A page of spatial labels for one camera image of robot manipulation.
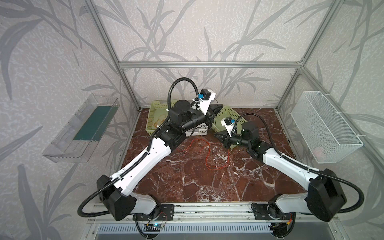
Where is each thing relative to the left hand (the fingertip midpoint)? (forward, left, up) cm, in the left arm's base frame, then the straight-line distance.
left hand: (223, 102), depth 60 cm
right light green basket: (+34, -11, -44) cm, 56 cm away
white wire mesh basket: (-9, -45, -11) cm, 47 cm away
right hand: (+1, +1, -22) cm, 22 cm away
